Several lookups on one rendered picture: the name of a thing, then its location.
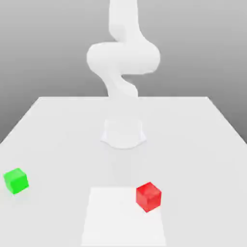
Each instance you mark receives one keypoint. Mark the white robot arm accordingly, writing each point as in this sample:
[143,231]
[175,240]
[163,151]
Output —
[123,57]

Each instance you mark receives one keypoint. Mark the small red cube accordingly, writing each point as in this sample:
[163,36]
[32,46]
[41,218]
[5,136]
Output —
[148,196]

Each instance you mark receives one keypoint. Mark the small green cube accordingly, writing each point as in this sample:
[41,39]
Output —
[16,181]

